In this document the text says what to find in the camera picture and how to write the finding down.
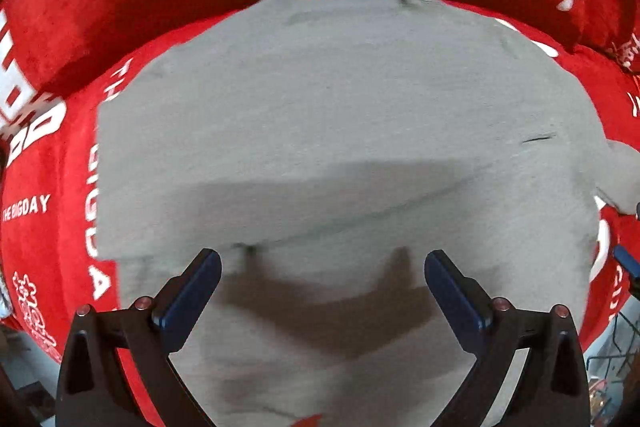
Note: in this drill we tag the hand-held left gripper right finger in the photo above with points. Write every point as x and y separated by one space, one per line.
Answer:
457 302

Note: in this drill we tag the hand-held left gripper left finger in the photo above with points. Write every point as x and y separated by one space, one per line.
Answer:
192 297

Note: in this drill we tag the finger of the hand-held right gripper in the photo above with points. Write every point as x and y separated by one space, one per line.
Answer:
627 259

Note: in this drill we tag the grey knit garment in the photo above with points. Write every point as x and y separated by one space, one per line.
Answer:
340 122

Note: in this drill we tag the red printed sofa cover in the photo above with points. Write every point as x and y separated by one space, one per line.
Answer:
55 237

